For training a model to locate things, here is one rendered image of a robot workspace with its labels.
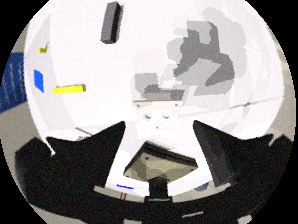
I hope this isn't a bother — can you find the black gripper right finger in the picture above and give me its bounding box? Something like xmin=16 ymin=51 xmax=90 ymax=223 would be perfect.
xmin=193 ymin=120 xmax=274 ymax=188

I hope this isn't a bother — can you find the yellow flat bar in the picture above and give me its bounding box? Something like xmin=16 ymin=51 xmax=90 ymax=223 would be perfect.
xmin=53 ymin=85 xmax=85 ymax=95

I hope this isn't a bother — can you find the blue flat rectangular plate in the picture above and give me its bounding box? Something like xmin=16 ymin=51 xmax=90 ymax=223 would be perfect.
xmin=33 ymin=69 xmax=44 ymax=92

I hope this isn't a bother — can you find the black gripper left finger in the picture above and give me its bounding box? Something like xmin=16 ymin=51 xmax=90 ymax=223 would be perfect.
xmin=45 ymin=120 xmax=125 ymax=188

